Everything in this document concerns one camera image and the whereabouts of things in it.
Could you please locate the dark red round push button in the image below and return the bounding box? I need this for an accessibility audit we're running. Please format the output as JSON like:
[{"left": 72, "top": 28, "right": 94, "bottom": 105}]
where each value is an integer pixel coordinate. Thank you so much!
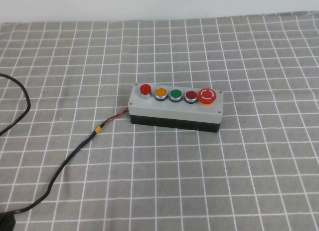
[{"left": 184, "top": 90, "right": 199, "bottom": 104}]

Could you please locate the black looping cable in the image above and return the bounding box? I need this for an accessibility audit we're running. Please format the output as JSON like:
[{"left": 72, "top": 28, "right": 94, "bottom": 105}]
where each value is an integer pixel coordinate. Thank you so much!
[{"left": 0, "top": 73, "right": 31, "bottom": 136}]

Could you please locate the black power adapter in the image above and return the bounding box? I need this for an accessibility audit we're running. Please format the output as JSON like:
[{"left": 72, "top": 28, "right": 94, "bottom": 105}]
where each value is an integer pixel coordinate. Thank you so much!
[{"left": 0, "top": 212, "right": 16, "bottom": 231}]

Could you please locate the yellow round push button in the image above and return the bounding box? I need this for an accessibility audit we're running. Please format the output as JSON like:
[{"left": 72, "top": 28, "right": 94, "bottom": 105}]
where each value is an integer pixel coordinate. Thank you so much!
[{"left": 154, "top": 87, "right": 168, "bottom": 101}]

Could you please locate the grey black button control box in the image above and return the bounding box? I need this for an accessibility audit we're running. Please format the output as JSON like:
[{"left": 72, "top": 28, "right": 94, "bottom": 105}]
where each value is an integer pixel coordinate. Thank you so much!
[{"left": 127, "top": 83, "right": 224, "bottom": 134}]

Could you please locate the black power cable red wire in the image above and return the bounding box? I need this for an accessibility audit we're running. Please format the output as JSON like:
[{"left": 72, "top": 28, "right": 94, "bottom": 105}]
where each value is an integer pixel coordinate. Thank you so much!
[{"left": 14, "top": 107, "right": 130, "bottom": 214}]

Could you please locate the red indicator lamp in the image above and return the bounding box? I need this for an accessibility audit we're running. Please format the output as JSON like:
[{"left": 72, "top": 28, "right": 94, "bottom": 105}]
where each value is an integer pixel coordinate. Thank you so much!
[{"left": 139, "top": 84, "right": 153, "bottom": 100}]

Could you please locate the red mushroom emergency stop button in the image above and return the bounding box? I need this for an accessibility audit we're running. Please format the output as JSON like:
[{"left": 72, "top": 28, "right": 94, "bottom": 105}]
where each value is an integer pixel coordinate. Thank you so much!
[{"left": 198, "top": 88, "right": 216, "bottom": 106}]

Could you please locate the grey white checked tablecloth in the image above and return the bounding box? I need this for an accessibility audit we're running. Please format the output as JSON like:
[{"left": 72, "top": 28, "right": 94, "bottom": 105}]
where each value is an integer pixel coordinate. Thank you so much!
[{"left": 0, "top": 11, "right": 319, "bottom": 231}]

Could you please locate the green round push button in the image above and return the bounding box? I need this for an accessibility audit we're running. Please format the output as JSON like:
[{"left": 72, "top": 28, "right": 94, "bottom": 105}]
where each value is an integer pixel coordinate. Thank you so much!
[{"left": 169, "top": 89, "right": 183, "bottom": 103}]

